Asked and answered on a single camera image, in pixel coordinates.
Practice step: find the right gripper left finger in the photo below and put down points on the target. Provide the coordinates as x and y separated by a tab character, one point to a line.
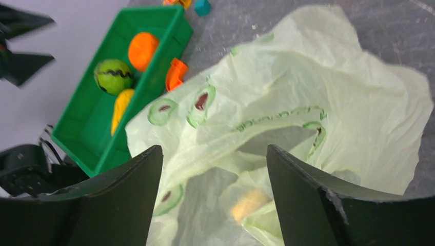
113	208

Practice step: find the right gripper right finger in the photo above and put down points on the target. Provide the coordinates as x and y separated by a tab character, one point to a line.
317	208

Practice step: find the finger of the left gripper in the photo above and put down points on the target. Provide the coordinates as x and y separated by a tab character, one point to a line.
15	22
17	68

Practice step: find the green striped fake melon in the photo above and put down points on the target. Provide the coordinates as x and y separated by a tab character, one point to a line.
113	76

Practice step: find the yellow fake fruit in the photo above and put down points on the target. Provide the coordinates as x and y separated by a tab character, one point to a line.
120	105

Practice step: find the pale green plastic bag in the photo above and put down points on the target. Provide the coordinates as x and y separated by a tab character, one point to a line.
306	86

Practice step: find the orange fake fruit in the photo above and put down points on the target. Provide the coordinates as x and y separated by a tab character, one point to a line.
142	49

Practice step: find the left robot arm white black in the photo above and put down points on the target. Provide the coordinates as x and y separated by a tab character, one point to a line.
30	169

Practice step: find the yellow block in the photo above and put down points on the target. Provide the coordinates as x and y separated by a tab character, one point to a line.
248	204

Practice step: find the green plastic tray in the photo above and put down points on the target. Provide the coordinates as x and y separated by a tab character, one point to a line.
83	131

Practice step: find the orange curved toy piece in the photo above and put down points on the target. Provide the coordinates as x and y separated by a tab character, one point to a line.
175	74

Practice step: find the orange yellow round toy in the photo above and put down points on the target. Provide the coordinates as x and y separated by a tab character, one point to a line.
184	3

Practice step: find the small teal cube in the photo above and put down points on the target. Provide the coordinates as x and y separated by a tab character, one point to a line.
202	7

